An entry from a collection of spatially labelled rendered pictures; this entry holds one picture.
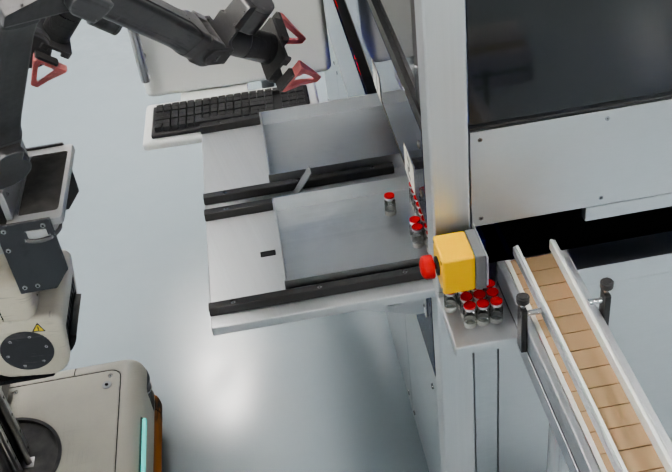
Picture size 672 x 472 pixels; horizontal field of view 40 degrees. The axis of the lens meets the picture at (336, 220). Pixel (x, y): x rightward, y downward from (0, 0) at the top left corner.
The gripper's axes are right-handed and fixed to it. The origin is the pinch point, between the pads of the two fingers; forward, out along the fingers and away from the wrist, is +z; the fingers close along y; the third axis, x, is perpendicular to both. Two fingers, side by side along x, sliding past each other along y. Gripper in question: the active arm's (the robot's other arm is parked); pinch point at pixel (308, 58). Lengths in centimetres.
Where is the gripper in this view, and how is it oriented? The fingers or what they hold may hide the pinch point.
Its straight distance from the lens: 176.1
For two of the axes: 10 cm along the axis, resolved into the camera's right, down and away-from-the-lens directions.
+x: -5.7, 5.5, 6.0
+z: 7.6, 0.9, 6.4
